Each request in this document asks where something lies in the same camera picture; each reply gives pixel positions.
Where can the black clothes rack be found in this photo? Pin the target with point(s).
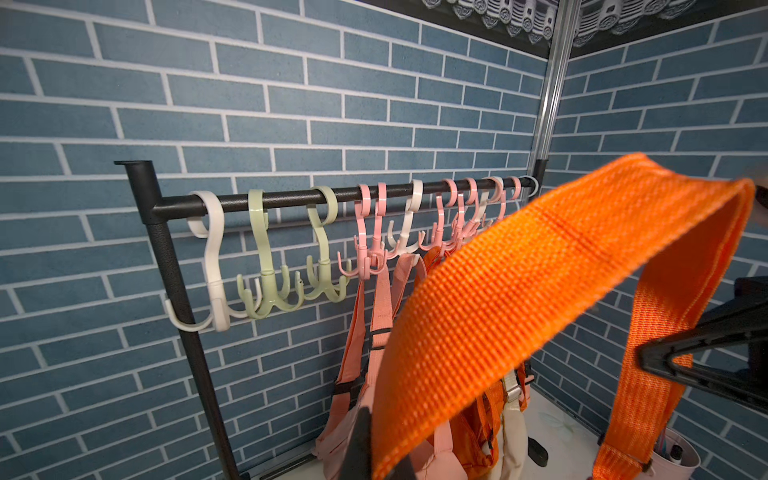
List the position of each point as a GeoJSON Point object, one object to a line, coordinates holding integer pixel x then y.
{"type": "Point", "coordinates": [155, 211]}

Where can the pink sling bag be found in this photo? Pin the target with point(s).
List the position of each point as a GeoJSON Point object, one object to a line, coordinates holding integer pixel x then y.
{"type": "Point", "coordinates": [352, 389]}

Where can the green plastic hook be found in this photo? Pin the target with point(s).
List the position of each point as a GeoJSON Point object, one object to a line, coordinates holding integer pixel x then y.
{"type": "Point", "coordinates": [268, 296]}
{"type": "Point", "coordinates": [320, 274]}

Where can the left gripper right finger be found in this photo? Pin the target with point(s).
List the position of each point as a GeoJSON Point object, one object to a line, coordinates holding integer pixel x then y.
{"type": "Point", "coordinates": [724, 355]}

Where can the white plastic hook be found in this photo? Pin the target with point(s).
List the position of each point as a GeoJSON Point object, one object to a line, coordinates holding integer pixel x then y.
{"type": "Point", "coordinates": [220, 312]}

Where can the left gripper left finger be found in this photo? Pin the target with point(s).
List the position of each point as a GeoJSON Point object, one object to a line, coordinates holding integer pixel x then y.
{"type": "Point", "coordinates": [361, 450]}

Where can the beige sling bag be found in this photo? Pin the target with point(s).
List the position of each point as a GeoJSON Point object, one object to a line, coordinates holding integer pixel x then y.
{"type": "Point", "coordinates": [512, 438]}

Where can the pink pen cup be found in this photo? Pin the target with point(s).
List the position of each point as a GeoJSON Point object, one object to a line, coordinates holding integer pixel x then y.
{"type": "Point", "coordinates": [673, 458]}

